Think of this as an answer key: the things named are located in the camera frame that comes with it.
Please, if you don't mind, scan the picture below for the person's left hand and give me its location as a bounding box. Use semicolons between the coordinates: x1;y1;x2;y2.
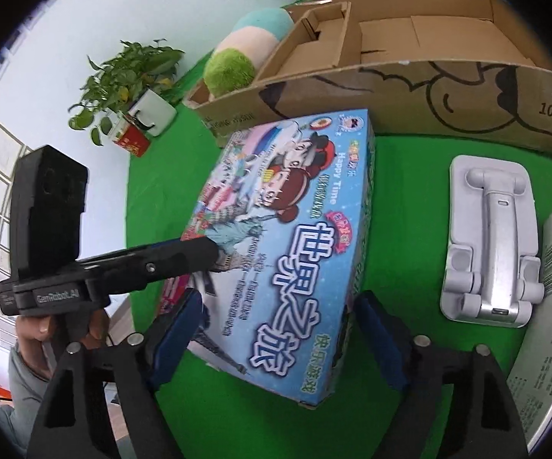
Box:
14;308;110;378

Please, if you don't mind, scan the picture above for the small red box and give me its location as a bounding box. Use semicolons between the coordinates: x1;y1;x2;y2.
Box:
110;114;151;158

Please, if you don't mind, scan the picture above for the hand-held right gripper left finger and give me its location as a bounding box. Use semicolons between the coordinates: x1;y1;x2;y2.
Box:
26;288;205;459

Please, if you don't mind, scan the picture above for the white folding phone stand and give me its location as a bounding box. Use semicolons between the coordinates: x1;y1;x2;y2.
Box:
439;154;545;328

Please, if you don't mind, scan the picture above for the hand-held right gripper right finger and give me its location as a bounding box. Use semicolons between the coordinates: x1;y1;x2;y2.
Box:
355;291;530;459

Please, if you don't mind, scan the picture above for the potted plant in white pot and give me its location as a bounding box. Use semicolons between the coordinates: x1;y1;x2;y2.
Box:
68;38;185;146

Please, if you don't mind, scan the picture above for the blue cartoon board game box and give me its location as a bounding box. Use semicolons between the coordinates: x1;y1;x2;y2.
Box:
154;107;377;412

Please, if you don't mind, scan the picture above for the person's left forearm grey sleeve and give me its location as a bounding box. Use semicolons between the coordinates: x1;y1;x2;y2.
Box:
0;344;57;446

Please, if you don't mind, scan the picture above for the pastel striped plush toy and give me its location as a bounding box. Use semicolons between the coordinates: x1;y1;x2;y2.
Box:
190;8;296;103

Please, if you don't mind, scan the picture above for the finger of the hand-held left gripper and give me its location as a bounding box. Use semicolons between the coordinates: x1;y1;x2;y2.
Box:
77;236;219;293

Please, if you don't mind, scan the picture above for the brown cardboard box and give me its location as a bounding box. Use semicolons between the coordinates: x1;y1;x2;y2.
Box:
183;0;552;161

